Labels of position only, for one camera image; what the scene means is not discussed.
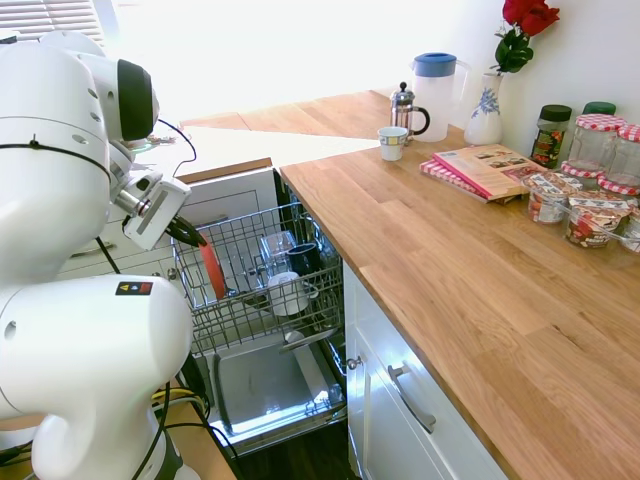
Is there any black table clamp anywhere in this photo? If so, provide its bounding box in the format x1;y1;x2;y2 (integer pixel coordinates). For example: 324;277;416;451
178;355;211;416

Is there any pink round plate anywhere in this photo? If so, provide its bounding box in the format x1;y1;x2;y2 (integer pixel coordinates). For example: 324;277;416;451
198;230;227;301

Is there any dark jar with black lid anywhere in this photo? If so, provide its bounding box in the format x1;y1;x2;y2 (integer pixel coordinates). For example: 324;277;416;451
530;104;573;170

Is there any wire dishwasher rack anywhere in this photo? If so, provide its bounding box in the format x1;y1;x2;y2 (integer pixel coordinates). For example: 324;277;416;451
168;203;346;356

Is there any tall glass jar gingham lid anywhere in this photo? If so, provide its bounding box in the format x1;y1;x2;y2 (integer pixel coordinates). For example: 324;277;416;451
607;123;640;186
568;114;629;174

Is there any yellow cable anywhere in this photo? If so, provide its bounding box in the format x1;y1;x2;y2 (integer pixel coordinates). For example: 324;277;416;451
150;387;207;407

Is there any metal serving utensil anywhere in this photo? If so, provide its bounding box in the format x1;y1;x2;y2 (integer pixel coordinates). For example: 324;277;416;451
279;327;341;354

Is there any glass French press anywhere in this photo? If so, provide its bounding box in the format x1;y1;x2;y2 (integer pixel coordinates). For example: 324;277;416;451
389;82;431;146

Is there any jar with green lid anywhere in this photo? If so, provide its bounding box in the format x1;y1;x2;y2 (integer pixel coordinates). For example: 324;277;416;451
582;101;617;119

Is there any dark blue mug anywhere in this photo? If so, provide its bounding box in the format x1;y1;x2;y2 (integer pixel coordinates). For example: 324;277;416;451
286;242;322;277

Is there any white ribbed cup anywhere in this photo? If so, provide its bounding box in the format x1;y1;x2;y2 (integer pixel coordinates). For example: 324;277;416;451
267;272;320;317

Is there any pink cookbook with food photos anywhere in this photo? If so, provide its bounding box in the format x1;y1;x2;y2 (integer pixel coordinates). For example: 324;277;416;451
432;144;549;202

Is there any yogurt cup with printed lid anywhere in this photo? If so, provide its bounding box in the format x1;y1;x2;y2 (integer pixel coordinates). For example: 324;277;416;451
522;172;584;225
564;192;631;250
622;207;640;254

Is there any white window blind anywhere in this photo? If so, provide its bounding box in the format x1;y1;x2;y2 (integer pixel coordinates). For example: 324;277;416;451
42;0;107;47

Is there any short jar gingham lid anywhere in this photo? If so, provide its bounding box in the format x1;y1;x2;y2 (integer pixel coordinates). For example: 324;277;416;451
597;174;640;197
559;160;600;182

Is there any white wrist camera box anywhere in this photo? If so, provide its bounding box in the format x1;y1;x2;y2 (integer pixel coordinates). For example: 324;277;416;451
130;172;164;195

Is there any red roses bouquet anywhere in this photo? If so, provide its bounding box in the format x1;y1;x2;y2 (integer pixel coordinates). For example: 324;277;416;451
489;0;561;76

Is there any metal cabinet pull handle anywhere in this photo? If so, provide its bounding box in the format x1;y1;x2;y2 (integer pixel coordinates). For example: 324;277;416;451
387;363;437;435

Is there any clear pitcher with blue lid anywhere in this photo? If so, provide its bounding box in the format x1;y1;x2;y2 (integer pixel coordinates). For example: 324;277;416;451
410;52;472;144

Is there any white vase with blue flowers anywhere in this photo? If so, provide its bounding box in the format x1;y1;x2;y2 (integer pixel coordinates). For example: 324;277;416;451
463;73;504;147

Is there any stainless dishwasher door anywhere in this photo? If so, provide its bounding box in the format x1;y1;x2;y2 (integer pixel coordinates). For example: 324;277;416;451
207;334;350;456

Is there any red gingham book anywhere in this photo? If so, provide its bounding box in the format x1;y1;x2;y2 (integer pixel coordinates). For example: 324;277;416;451
418;159;489;201

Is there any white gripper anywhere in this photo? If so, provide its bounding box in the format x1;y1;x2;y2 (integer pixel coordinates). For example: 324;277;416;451
122;177;201;251

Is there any clear glass tumbler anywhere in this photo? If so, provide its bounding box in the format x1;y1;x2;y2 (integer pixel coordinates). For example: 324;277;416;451
259;230;297;276

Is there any small white patterned cup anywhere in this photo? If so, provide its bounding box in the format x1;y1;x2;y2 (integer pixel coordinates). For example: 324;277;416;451
376;126;409;162

